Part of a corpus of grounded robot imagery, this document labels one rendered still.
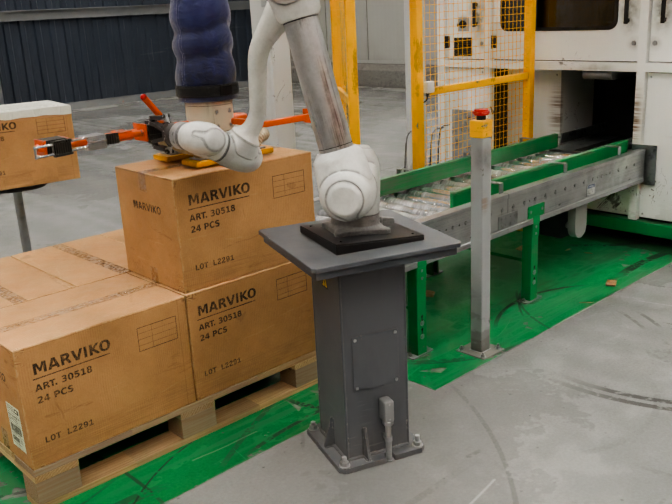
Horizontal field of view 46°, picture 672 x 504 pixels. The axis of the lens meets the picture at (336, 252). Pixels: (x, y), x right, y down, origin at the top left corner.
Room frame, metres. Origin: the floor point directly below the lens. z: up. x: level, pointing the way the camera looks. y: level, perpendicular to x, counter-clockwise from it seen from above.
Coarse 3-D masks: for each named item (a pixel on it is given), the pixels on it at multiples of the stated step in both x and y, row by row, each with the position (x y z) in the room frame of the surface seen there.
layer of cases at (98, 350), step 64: (64, 256) 3.11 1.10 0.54; (0, 320) 2.42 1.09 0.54; (64, 320) 2.39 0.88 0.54; (128, 320) 2.41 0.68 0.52; (192, 320) 2.57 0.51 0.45; (256, 320) 2.76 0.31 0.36; (0, 384) 2.27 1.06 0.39; (64, 384) 2.25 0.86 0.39; (128, 384) 2.39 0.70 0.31; (192, 384) 2.55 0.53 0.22; (64, 448) 2.23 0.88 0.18
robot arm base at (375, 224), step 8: (368, 216) 2.41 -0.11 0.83; (376, 216) 2.44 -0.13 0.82; (384, 216) 2.51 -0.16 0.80; (328, 224) 2.48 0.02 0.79; (336, 224) 2.43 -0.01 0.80; (344, 224) 2.41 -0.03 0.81; (352, 224) 2.40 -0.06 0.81; (360, 224) 2.40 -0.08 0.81; (368, 224) 2.41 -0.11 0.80; (376, 224) 2.43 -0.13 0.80; (384, 224) 2.49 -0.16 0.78; (392, 224) 2.50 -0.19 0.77; (336, 232) 2.37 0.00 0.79; (344, 232) 2.37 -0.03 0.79; (352, 232) 2.38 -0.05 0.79; (360, 232) 2.39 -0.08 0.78; (368, 232) 2.40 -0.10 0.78; (376, 232) 2.41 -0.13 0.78; (384, 232) 2.41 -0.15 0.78
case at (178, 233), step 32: (288, 160) 2.90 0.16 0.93; (128, 192) 2.81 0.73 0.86; (160, 192) 2.64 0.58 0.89; (192, 192) 2.62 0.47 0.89; (224, 192) 2.71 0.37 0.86; (256, 192) 2.79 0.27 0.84; (288, 192) 2.89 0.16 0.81; (128, 224) 2.84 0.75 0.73; (160, 224) 2.66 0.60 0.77; (192, 224) 2.61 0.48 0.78; (224, 224) 2.70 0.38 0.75; (256, 224) 2.79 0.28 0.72; (288, 224) 2.88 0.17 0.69; (128, 256) 2.86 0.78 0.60; (160, 256) 2.68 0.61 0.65; (192, 256) 2.60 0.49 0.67; (224, 256) 2.69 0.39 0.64; (256, 256) 2.78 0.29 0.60; (192, 288) 2.60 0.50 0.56
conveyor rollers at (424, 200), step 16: (512, 160) 4.65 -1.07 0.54; (528, 160) 4.58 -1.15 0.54; (544, 160) 4.60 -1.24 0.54; (464, 176) 4.25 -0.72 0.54; (496, 176) 4.20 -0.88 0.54; (400, 192) 3.98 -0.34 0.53; (416, 192) 3.91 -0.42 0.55; (432, 192) 3.94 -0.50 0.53; (448, 192) 3.88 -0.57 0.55; (384, 208) 3.60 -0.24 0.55; (400, 208) 3.62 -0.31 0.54; (416, 208) 3.57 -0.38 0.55; (432, 208) 3.59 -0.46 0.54; (448, 208) 3.54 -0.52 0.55
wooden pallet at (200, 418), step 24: (312, 360) 2.93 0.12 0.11; (240, 384) 2.69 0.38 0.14; (288, 384) 2.90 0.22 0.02; (312, 384) 2.92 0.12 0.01; (192, 408) 2.54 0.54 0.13; (240, 408) 2.72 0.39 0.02; (168, 432) 2.57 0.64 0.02; (192, 432) 2.54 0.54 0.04; (0, 456) 2.49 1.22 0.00; (72, 456) 2.24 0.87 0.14; (120, 456) 2.42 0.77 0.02; (144, 456) 2.41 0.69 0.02; (24, 480) 2.22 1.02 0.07; (48, 480) 2.18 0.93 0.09; (72, 480) 2.23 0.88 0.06; (96, 480) 2.28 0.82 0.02
